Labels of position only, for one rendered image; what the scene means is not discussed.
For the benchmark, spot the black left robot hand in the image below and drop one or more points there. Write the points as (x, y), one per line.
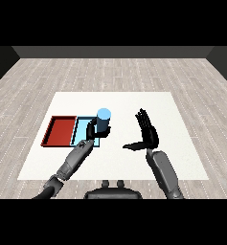
(90, 130)

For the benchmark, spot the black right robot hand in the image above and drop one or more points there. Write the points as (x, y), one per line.
(148, 133)

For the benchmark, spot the blue can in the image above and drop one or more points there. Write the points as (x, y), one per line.
(103, 122)

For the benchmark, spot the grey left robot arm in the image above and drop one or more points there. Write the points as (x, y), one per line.
(74, 159)

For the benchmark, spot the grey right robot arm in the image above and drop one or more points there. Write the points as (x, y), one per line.
(164, 172)

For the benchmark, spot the light blue shallow open box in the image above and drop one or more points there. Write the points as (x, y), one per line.
(82, 127)

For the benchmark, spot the red shallow open box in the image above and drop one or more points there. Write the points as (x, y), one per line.
(60, 130)

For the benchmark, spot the dark grey robot body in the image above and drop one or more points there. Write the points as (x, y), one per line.
(113, 192)

